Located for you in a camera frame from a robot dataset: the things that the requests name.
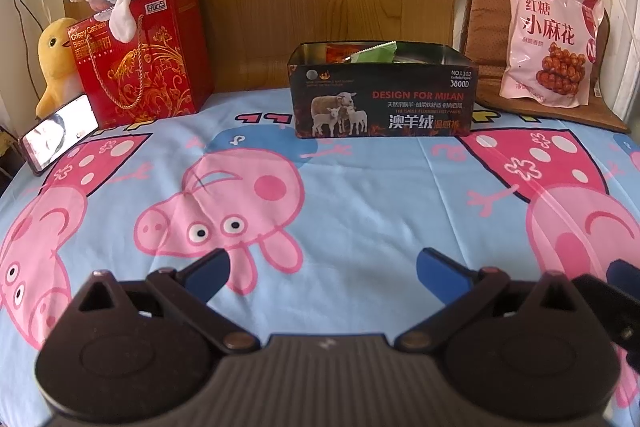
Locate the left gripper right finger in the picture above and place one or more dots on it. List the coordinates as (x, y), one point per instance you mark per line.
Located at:
(466, 294)

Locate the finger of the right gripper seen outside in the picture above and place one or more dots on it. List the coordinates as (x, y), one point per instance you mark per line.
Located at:
(625, 277)

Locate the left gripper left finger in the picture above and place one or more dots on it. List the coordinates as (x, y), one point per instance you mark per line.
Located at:
(184, 296)

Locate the green cracker packet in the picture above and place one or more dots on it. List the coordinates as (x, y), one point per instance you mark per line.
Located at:
(383, 53)

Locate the red orange snack bag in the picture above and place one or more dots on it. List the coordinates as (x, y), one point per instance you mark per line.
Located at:
(341, 52)

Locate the peppa pig bed sheet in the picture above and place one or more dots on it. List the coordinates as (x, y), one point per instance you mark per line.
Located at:
(324, 234)

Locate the smartphone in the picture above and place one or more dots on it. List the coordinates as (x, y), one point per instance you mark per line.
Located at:
(58, 133)

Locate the black sheep print box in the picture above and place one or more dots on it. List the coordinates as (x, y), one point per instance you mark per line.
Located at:
(428, 90)

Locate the red gift box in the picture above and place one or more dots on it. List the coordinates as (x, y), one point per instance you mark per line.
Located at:
(162, 72)

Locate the pink snack bag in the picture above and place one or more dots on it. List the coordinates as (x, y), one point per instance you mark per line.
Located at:
(551, 50)

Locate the yellow duck plush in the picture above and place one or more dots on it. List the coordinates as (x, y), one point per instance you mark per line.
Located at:
(58, 67)

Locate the brown chair cushion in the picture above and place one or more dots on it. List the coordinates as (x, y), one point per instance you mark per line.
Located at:
(484, 39)

